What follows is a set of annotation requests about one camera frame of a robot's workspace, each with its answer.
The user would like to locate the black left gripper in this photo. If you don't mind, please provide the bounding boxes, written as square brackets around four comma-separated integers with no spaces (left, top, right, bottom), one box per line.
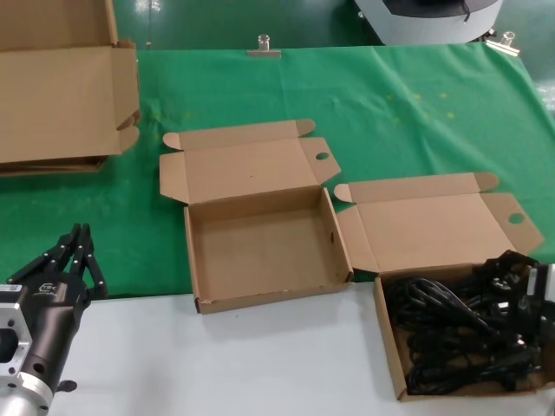
[8,223,109,393]

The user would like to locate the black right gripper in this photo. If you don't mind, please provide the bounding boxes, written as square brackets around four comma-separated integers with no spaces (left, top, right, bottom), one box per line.
[474,253,555,348]

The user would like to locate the open brown cardboard box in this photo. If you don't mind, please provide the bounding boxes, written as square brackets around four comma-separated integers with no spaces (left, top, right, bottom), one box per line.
[333,172,546,402]
[159,119,355,315]

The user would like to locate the large open cardboard box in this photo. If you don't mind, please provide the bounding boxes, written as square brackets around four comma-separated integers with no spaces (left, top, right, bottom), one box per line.
[0,0,142,165]

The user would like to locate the green table cloth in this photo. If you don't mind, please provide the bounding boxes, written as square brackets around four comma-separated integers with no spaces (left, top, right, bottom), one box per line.
[0,42,555,300]

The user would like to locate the silver binder clip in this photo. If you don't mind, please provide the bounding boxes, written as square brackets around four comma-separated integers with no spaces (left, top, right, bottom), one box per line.
[485,31,520,56]
[247,34,283,60]

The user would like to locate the white wheeled robot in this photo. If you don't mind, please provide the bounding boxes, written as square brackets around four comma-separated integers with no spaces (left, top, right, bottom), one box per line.
[353,0,504,46]

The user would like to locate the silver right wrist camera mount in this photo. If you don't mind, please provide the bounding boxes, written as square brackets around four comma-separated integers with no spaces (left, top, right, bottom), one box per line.
[526,264,555,303]

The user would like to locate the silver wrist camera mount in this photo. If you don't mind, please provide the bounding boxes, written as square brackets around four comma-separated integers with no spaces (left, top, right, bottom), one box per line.
[0,283,35,378]
[526,264,555,303]

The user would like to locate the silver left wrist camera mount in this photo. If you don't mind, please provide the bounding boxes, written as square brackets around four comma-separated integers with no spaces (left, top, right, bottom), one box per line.
[0,283,35,378]

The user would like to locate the black power cord pile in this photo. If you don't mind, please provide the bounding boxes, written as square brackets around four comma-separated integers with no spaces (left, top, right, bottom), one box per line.
[383,270,543,396]

